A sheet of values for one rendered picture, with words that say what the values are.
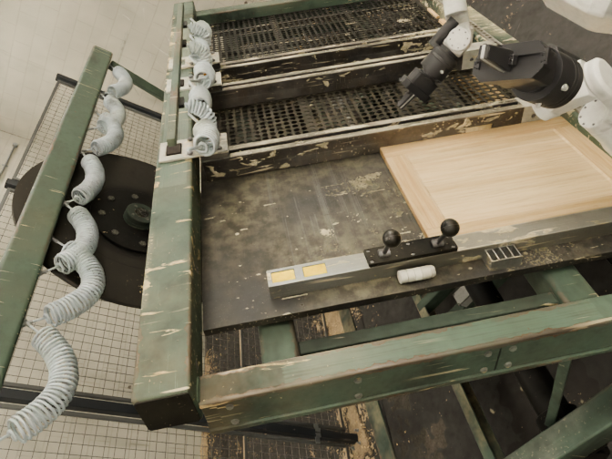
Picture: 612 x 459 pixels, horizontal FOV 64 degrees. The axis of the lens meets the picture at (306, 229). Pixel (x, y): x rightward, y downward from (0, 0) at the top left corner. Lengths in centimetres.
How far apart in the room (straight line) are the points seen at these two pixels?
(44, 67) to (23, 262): 612
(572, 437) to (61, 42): 685
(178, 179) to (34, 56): 628
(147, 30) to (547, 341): 647
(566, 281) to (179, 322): 82
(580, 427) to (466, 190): 68
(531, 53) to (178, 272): 75
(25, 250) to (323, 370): 97
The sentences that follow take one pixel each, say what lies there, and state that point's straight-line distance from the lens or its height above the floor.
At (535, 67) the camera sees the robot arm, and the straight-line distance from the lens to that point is 82.
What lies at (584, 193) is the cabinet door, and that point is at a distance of 140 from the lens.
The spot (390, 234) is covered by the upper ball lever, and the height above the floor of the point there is 154.
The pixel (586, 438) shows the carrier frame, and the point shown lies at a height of 79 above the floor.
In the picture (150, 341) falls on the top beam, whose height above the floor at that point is 189.
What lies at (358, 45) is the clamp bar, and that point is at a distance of 205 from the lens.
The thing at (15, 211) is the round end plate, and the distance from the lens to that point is 179.
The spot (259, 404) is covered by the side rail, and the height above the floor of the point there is 170.
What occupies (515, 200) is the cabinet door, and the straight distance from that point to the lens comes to 133.
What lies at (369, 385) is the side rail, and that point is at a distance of 96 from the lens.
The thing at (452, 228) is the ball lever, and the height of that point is 143.
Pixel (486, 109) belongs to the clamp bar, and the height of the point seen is 111.
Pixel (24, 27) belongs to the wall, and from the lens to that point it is 738.
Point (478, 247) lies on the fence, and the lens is 115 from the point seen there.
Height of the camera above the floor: 210
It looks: 26 degrees down
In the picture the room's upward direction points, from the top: 71 degrees counter-clockwise
